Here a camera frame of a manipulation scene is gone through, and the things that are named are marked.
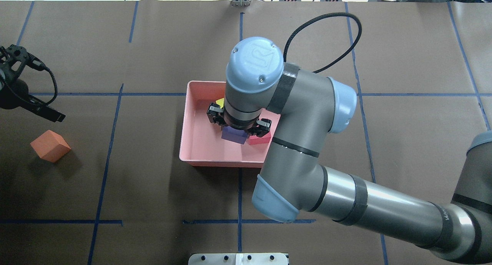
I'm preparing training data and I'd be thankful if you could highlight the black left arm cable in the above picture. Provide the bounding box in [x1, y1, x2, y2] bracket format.
[0, 46, 59, 108]

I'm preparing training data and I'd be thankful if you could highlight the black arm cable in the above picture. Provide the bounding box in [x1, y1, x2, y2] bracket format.
[0, 46, 59, 108]
[283, 12, 362, 74]

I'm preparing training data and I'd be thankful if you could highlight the pink foam block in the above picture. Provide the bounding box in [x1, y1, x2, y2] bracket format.
[247, 132, 272, 145]

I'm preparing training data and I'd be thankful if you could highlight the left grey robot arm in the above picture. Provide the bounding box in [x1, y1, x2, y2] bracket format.
[0, 44, 66, 122]

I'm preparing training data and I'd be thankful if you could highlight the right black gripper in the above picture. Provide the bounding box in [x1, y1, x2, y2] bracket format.
[207, 103, 272, 138]

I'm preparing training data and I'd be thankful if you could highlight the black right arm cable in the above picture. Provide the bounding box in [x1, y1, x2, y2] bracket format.
[283, 12, 362, 74]

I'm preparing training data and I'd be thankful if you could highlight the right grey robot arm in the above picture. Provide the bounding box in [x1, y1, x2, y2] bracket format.
[208, 37, 491, 264]

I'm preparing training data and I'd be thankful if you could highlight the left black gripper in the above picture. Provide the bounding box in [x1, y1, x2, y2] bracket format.
[0, 45, 66, 122]

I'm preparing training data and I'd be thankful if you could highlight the orange foam block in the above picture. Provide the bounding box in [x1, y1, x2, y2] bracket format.
[30, 130, 71, 163]

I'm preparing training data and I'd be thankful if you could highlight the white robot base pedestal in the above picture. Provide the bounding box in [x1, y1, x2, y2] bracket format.
[188, 252, 290, 265]

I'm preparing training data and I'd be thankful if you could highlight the purple foam block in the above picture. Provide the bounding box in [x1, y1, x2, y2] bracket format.
[221, 126, 249, 144]

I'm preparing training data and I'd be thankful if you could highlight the yellow-green foam block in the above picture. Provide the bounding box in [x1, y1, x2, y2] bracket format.
[215, 98, 225, 109]

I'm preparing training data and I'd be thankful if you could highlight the pink plastic bin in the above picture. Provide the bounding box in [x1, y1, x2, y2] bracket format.
[179, 81, 269, 168]

